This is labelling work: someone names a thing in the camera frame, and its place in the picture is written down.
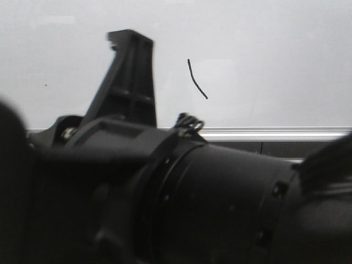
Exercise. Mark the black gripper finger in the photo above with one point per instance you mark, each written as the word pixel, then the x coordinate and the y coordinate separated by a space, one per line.
pixel 127 90

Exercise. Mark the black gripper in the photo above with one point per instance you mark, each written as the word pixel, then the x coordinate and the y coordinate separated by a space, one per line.
pixel 90 184

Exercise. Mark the white whiteboard with aluminium frame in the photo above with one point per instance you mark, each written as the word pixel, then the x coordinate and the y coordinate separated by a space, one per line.
pixel 252 70

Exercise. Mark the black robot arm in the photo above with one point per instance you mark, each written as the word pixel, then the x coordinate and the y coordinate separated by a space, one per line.
pixel 212 204
pixel 16 180

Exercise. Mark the white metal stand frame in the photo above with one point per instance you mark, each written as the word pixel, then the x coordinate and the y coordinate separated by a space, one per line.
pixel 293 160

